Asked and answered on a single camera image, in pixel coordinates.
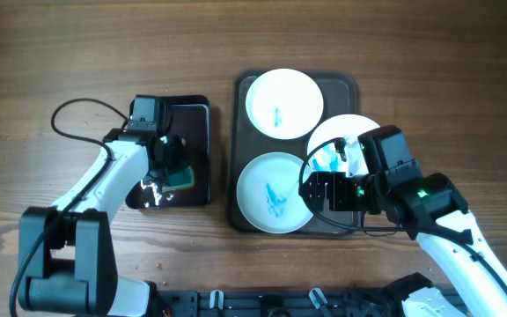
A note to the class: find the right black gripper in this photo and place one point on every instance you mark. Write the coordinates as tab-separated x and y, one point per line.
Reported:
338	180

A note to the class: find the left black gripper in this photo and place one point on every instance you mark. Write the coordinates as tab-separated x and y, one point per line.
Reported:
180	157

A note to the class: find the green yellow sponge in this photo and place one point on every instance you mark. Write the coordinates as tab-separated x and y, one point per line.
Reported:
183	179

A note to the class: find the white plate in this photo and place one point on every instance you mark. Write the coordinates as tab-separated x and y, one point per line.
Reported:
350	127
284	104
267	193

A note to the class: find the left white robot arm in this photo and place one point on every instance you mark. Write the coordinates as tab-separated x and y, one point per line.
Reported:
66	261

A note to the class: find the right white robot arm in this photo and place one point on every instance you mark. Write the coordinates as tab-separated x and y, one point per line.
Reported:
431	211

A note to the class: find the small black water tray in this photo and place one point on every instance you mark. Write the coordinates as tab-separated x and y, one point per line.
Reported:
190	122

